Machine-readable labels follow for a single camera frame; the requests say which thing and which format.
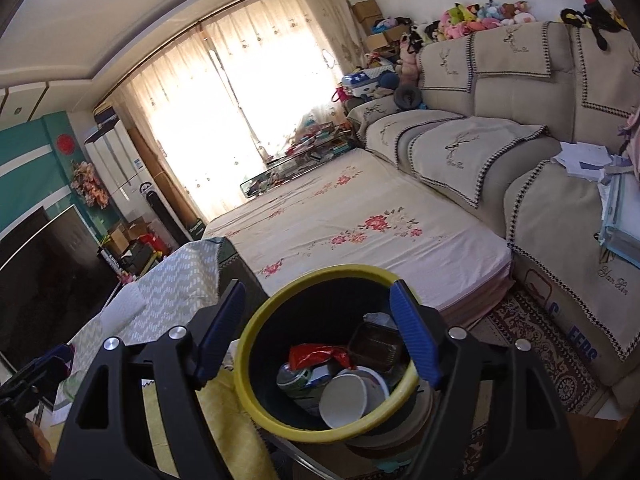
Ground black plush bird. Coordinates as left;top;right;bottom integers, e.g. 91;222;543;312
559;0;631;53

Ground black bin with yellow rim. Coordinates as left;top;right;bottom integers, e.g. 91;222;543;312
234;266;423;445

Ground brown plastic tray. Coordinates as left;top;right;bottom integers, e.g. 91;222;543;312
347;322;407;377

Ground row of plush toys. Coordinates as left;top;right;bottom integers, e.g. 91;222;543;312
397;0;538;78

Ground open cardboard box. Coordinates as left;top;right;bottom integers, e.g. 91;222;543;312
107;217;161;258

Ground flat screen television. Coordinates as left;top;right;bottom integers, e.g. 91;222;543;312
0;204;123;368

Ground white instant noodle bowl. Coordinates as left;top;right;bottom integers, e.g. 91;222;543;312
336;366;392;413

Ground paper cup with pink flower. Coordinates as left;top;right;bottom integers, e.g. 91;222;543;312
319;374;369;430

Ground cream sheer curtains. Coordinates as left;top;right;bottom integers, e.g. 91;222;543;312
107;0;381;226

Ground black tower fan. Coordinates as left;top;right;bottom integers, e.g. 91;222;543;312
141;181;183;251

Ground blue bag with white stars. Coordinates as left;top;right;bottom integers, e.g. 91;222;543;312
341;71;383;101

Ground stack of cardboard boxes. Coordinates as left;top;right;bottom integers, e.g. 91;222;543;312
352;0;416;58

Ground white standing air conditioner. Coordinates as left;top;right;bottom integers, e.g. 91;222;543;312
84;122;173;256

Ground beige sofa with deer covers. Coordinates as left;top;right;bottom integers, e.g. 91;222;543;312
345;20;640;388

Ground grey zigzag tablecloth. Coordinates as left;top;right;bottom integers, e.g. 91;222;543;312
52;237;236;411

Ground red snack wrapper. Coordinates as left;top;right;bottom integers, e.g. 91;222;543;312
289;343;357;372

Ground artificial flower bunch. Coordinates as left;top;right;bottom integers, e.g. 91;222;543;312
70;160;112;211

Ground patterned red rug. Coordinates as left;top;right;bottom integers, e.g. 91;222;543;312
450;287;613;480

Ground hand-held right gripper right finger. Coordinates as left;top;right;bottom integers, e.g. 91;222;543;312
390;280;576;480

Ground grey green round lid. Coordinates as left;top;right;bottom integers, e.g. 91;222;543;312
276;360;316;398

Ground white papers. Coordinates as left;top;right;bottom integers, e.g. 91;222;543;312
551;141;618;181

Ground glass coffee table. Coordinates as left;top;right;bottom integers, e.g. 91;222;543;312
240;122;361;201

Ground mattress with floral sheet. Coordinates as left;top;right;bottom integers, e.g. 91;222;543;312
202;149;515;328

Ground dark neck pillow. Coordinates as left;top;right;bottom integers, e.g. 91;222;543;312
394;85;423;112

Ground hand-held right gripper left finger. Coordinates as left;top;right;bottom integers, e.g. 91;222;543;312
50;280;247;480

